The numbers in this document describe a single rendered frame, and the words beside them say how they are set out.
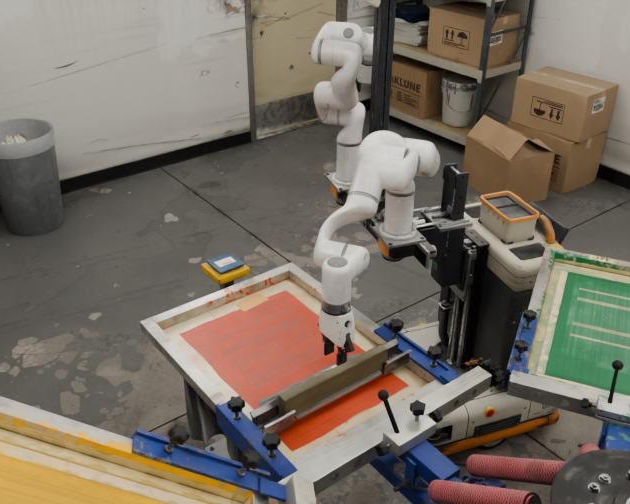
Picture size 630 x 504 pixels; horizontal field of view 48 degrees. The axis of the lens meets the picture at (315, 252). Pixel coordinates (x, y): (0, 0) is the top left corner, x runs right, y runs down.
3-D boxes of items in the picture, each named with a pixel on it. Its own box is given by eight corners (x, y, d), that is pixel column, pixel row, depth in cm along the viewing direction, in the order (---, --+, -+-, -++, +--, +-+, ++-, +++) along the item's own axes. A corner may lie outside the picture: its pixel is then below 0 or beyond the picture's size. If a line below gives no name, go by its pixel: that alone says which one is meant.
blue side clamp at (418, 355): (372, 345, 221) (373, 327, 217) (384, 339, 224) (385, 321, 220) (443, 399, 200) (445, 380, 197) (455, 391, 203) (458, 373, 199)
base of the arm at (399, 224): (413, 218, 250) (416, 178, 242) (430, 235, 240) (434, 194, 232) (372, 226, 246) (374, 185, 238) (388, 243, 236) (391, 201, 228)
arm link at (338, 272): (337, 236, 185) (372, 242, 182) (336, 270, 191) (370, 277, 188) (317, 265, 173) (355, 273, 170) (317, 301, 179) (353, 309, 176)
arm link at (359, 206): (380, 209, 191) (360, 280, 184) (335, 201, 195) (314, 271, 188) (376, 194, 184) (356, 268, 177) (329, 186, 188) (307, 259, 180)
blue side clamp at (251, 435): (216, 423, 192) (214, 404, 188) (232, 415, 195) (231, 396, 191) (280, 495, 172) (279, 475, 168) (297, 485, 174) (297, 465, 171)
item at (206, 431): (188, 439, 243) (176, 340, 221) (198, 434, 245) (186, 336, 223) (263, 530, 212) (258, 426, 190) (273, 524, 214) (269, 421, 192)
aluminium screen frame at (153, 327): (141, 331, 225) (139, 321, 223) (291, 271, 255) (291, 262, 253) (285, 491, 171) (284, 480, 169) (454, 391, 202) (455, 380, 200)
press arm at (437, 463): (390, 450, 177) (391, 436, 175) (407, 439, 180) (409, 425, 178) (440, 495, 166) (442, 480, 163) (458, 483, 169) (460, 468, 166)
